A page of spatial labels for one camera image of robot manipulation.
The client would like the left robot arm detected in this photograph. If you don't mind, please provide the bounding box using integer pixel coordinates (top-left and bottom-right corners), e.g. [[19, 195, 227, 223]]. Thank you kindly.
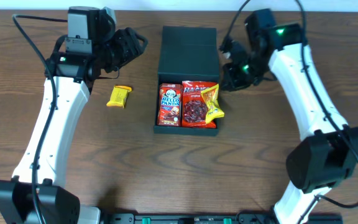
[[0, 28, 148, 223]]

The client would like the red Hacks candy bag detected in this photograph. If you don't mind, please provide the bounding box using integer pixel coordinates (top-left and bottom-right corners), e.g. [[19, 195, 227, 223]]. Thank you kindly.
[[181, 81, 216, 128]]

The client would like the yellow orange snack packet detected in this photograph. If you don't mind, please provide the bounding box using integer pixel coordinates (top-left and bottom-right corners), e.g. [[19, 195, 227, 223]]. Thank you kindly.
[[201, 84, 224, 124]]

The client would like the red Hello Panda box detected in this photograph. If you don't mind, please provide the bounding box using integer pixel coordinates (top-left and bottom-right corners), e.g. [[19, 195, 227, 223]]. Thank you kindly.
[[157, 83, 182, 127]]

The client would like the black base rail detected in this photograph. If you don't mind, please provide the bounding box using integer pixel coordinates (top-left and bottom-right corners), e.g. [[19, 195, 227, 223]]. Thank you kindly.
[[99, 212, 344, 224]]

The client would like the black gift box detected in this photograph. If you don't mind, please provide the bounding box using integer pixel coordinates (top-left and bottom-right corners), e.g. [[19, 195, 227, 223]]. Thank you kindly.
[[153, 26, 221, 137]]

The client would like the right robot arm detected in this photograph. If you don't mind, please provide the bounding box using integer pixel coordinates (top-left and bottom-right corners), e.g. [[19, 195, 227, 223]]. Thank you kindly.
[[219, 9, 358, 223]]

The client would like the small yellow candy packet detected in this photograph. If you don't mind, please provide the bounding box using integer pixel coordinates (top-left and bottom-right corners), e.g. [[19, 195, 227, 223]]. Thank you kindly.
[[106, 85, 132, 108]]

